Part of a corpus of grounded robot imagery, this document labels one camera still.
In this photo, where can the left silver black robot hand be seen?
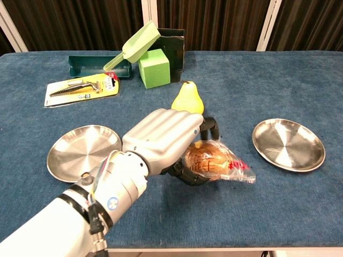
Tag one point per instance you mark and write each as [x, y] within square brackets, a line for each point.
[163, 134]

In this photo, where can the yellow pear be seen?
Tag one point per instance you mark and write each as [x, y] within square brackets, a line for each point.
[187, 97]

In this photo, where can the bread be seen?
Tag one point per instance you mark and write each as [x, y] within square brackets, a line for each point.
[211, 162]

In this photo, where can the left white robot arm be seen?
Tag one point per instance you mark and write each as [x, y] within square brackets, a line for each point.
[53, 225]

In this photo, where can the round steel plate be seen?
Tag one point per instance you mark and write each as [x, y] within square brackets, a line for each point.
[288, 146]
[80, 152]

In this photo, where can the green foam block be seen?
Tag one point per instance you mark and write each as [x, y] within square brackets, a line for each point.
[155, 69]

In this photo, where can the dark green open box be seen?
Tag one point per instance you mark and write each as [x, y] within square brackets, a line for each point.
[175, 51]

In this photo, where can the light green plastic dustpan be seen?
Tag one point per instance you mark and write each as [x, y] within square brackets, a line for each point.
[139, 44]

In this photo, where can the teal metal tray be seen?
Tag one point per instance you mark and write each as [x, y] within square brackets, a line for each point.
[85, 65]

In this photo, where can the peeler in yellow blister pack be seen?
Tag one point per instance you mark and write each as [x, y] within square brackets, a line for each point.
[67, 91]

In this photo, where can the dark pleated curtain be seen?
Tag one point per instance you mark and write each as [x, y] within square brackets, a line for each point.
[80, 24]
[5, 44]
[313, 24]
[214, 24]

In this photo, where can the blue table cloth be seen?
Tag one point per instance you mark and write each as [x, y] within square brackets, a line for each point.
[268, 208]

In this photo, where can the white partition post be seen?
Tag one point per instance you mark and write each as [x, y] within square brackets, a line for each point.
[268, 26]
[12, 29]
[148, 13]

